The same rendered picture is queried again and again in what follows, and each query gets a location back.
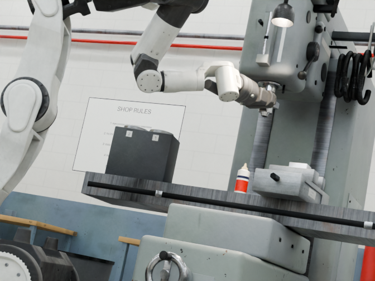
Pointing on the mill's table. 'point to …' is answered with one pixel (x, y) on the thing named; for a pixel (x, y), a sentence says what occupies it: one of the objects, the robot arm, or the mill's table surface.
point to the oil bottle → (242, 180)
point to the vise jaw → (298, 172)
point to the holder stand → (143, 154)
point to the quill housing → (279, 45)
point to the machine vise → (289, 187)
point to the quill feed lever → (313, 50)
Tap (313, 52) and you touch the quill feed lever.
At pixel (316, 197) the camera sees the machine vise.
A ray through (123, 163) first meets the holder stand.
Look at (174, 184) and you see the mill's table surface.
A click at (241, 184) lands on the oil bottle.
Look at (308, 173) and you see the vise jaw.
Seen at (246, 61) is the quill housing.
